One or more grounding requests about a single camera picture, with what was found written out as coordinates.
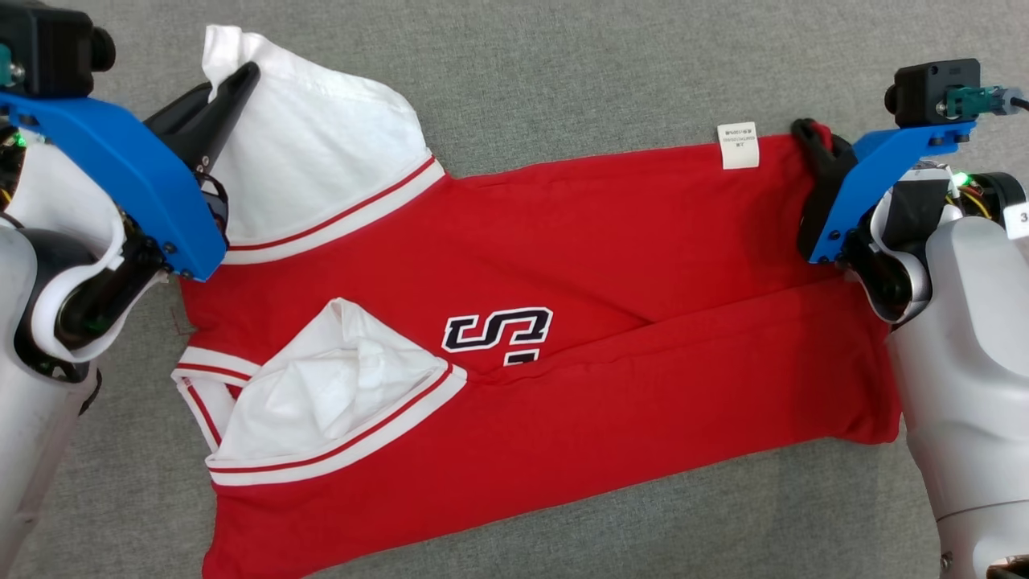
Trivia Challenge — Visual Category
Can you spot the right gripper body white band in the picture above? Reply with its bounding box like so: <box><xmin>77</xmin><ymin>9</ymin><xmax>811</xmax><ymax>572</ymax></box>
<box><xmin>839</xmin><ymin>173</ymin><xmax>965</xmax><ymax>326</ymax></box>

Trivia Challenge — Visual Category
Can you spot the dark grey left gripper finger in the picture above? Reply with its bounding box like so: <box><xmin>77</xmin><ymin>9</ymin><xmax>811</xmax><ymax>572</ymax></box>
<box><xmin>143</xmin><ymin>82</ymin><xmax>218</xmax><ymax>155</ymax></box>
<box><xmin>185</xmin><ymin>61</ymin><xmax>263</xmax><ymax>173</ymax></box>

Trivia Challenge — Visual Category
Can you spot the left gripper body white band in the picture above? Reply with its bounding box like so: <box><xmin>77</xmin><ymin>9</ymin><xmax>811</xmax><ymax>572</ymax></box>
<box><xmin>14</xmin><ymin>169</ymin><xmax>234</xmax><ymax>385</ymax></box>

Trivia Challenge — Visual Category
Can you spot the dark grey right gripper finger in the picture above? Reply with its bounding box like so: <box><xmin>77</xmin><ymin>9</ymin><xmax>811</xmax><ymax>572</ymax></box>
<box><xmin>826</xmin><ymin>131</ymin><xmax>859</xmax><ymax>190</ymax></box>
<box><xmin>791</xmin><ymin>118</ymin><xmax>832</xmax><ymax>263</ymax></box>

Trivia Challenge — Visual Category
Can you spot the red white baseball jersey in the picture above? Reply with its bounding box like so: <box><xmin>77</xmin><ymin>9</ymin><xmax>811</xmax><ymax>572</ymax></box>
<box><xmin>170</xmin><ymin>24</ymin><xmax>903</xmax><ymax>579</ymax></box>

